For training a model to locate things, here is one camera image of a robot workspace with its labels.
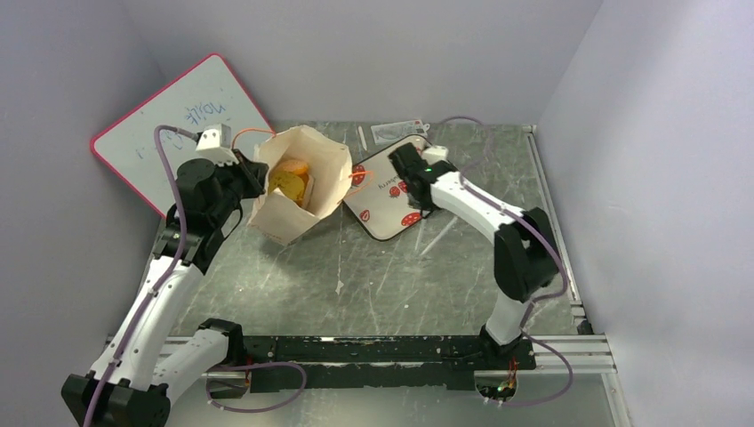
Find pink framed whiteboard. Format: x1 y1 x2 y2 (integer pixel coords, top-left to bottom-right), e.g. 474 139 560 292
90 53 271 215

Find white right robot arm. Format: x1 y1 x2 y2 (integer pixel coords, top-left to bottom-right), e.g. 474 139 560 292
389 143 568 368

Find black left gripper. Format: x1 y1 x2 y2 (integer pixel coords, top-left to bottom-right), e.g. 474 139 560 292
210 148 268 225

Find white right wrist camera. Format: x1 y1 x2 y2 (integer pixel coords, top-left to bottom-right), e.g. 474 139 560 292
421 145 449 165

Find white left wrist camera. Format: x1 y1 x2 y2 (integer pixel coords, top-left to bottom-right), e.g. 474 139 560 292
196 124 237 166

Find orange fake bread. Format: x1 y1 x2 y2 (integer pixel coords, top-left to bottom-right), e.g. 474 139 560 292
276 159 309 175

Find yellow fake bread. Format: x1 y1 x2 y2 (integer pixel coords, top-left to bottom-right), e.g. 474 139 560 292
269 171 309 205

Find strawberry pattern tray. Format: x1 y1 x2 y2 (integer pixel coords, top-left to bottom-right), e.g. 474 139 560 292
345 134 429 241

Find aluminium frame rail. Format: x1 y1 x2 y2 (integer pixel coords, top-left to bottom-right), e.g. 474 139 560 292
523 125 617 375

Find white paper bag orange handles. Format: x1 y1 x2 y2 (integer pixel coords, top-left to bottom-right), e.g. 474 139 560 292
248 125 374 246

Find clear plastic package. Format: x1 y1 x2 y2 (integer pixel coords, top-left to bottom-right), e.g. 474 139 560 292
371 119 430 145

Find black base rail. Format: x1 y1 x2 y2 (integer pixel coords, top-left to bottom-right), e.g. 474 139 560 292
245 335 536 392

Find white pen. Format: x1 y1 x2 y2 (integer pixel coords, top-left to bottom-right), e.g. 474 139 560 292
357 125 368 150

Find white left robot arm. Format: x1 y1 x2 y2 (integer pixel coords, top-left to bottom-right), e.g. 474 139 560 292
61 149 269 426

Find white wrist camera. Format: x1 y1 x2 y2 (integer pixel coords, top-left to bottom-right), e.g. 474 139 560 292
421 145 449 165
196 124 237 166

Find metal tongs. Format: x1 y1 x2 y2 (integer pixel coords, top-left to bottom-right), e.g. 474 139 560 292
413 215 458 257

